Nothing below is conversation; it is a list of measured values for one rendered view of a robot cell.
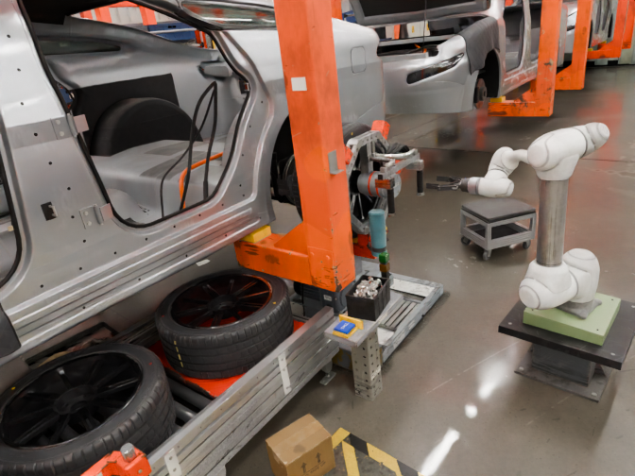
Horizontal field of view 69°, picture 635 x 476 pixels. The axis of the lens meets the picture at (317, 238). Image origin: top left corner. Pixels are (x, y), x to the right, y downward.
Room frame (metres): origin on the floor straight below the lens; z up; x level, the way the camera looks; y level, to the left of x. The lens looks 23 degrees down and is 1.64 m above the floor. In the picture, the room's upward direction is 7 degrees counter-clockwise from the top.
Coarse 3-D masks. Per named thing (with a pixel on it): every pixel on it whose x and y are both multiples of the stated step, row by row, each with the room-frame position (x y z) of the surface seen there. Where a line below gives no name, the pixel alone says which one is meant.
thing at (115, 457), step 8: (136, 448) 1.11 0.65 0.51; (112, 456) 1.10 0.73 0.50; (120, 456) 1.09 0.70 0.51; (144, 456) 1.08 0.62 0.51; (96, 464) 1.08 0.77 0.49; (104, 464) 1.08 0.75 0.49; (112, 464) 1.08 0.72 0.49; (120, 464) 1.06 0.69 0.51; (128, 464) 1.06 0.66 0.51; (136, 464) 1.06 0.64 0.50; (144, 464) 1.07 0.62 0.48; (88, 472) 1.05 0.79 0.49; (96, 472) 1.05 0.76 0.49; (104, 472) 1.06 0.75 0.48; (112, 472) 1.08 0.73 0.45; (120, 472) 1.06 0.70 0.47; (128, 472) 1.03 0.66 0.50; (136, 472) 1.05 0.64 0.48; (144, 472) 1.07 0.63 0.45
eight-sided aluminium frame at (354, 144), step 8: (360, 136) 2.49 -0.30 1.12; (368, 136) 2.47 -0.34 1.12; (376, 136) 2.53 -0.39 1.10; (352, 144) 2.39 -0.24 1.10; (360, 144) 2.40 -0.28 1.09; (376, 144) 2.62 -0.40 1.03; (384, 144) 2.59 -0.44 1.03; (352, 152) 2.35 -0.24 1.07; (384, 152) 2.67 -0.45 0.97; (352, 160) 2.34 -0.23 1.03; (384, 200) 2.65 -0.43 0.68; (384, 208) 2.58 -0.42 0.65; (352, 216) 2.30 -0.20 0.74; (352, 224) 2.31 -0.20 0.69; (360, 224) 2.36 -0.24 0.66; (368, 224) 2.49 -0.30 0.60; (360, 232) 2.39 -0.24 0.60; (368, 232) 2.40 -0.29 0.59
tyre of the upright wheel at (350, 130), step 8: (344, 128) 2.48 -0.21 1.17; (352, 128) 2.51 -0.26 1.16; (360, 128) 2.57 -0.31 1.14; (368, 128) 2.63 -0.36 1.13; (344, 136) 2.44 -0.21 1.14; (352, 136) 2.50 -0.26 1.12; (296, 168) 2.43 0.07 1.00; (296, 176) 2.42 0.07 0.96; (296, 184) 2.41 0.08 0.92; (296, 192) 2.41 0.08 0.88; (296, 200) 2.41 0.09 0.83; (376, 208) 2.65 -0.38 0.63; (352, 232) 2.44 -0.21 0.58
